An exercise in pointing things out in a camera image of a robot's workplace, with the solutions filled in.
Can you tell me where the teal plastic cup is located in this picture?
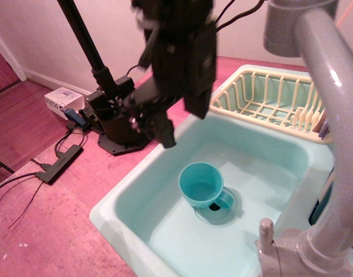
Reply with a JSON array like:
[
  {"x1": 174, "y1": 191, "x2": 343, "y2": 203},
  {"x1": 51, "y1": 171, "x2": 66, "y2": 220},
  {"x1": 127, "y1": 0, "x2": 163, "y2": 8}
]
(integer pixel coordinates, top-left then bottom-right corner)
[{"x1": 178, "y1": 162, "x2": 234, "y2": 209}]

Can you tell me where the blue clamp handle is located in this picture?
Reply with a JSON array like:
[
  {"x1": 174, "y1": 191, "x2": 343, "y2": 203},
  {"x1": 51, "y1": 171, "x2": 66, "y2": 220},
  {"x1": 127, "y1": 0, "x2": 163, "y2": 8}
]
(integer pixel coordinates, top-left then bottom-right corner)
[{"x1": 64, "y1": 108, "x2": 88, "y2": 128}]

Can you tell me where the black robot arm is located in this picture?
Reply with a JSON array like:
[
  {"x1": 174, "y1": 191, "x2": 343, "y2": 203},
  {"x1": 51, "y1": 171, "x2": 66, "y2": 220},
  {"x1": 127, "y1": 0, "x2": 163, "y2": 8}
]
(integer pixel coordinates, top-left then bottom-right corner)
[{"x1": 59, "y1": 1, "x2": 217, "y2": 148}]

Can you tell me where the light teal toy sink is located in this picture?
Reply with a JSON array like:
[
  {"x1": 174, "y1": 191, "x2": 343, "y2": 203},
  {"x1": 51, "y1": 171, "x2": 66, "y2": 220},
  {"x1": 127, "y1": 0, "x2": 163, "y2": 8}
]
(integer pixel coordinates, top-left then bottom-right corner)
[{"x1": 90, "y1": 111, "x2": 333, "y2": 276}]

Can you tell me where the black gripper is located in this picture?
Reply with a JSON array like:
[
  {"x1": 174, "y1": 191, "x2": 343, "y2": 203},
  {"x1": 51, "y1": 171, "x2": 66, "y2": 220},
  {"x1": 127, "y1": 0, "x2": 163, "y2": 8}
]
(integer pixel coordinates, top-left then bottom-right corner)
[{"x1": 129, "y1": 17, "x2": 217, "y2": 148}]

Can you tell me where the sink drain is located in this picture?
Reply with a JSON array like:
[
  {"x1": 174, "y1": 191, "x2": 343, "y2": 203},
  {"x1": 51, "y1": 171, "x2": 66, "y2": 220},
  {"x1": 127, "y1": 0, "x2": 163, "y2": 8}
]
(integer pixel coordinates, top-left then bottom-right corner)
[{"x1": 195, "y1": 187, "x2": 244, "y2": 225}]

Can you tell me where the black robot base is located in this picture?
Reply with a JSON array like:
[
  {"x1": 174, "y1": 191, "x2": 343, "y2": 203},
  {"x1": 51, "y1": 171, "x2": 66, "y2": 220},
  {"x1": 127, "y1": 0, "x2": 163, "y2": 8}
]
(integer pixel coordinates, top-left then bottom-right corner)
[{"x1": 79, "y1": 66, "x2": 151, "y2": 156}]

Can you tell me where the purple utensil in rack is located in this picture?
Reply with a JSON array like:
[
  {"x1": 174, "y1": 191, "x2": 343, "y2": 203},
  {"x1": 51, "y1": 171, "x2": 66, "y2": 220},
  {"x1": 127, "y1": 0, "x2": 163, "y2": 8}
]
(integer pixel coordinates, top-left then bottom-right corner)
[{"x1": 318, "y1": 120, "x2": 329, "y2": 140}]

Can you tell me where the black usb hub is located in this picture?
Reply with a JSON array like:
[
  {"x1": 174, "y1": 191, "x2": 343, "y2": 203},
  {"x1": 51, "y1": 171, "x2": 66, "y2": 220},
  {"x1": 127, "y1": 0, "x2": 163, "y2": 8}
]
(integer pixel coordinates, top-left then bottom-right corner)
[{"x1": 30, "y1": 144, "x2": 84, "y2": 185}]

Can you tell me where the cream dish drying rack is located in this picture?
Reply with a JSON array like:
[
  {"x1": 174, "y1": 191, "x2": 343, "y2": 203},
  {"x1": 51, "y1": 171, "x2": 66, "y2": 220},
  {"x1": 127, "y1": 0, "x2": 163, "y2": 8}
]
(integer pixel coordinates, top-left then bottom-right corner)
[{"x1": 210, "y1": 67, "x2": 332, "y2": 144}]

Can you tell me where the thin black wire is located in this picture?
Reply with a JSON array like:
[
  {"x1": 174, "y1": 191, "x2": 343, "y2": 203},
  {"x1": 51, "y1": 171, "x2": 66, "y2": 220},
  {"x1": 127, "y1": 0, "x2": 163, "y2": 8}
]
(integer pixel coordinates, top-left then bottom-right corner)
[{"x1": 8, "y1": 182, "x2": 44, "y2": 229}]

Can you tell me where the white cardboard box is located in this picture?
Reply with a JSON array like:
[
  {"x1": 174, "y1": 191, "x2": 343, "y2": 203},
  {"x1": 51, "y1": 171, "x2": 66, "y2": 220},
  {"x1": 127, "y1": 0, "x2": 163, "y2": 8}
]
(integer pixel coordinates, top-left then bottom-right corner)
[{"x1": 44, "y1": 87, "x2": 84, "y2": 119}]

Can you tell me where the grey toy faucet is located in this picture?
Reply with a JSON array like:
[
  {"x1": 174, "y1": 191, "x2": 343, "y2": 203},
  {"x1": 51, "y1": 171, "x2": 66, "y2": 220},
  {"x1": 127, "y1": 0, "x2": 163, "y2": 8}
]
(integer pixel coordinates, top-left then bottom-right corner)
[{"x1": 255, "y1": 0, "x2": 353, "y2": 277}]

